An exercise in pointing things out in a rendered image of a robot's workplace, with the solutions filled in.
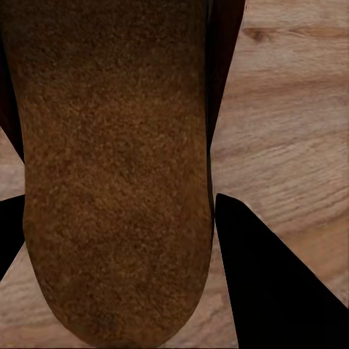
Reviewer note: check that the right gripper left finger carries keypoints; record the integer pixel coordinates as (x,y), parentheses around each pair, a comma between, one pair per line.
(11,232)

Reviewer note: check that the sandal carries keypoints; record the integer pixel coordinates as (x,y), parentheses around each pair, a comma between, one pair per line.
(112,106)

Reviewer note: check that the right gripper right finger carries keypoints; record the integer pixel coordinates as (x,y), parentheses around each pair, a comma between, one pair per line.
(277,302)

